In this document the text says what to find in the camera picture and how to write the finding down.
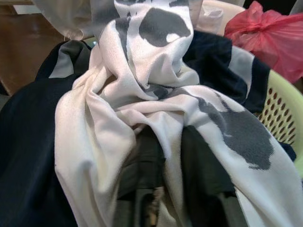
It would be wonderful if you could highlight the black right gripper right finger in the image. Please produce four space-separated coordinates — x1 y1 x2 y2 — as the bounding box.
181 127 240 227

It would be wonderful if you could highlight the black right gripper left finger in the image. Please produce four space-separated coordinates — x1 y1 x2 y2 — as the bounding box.
116 136 167 227

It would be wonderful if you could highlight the white garment grey print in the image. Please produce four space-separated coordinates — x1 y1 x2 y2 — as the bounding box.
54 0 303 227

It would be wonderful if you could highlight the navy blue garment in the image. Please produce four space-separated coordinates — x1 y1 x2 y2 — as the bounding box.
0 30 298 227

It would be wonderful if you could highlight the red plastic bag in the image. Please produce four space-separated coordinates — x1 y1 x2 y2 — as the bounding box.
223 1 303 83

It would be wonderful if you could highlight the brown wooden furniture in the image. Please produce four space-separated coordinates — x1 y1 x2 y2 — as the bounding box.
0 0 69 95

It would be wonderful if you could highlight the sheer white cloth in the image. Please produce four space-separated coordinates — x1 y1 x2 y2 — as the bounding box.
32 0 116 42

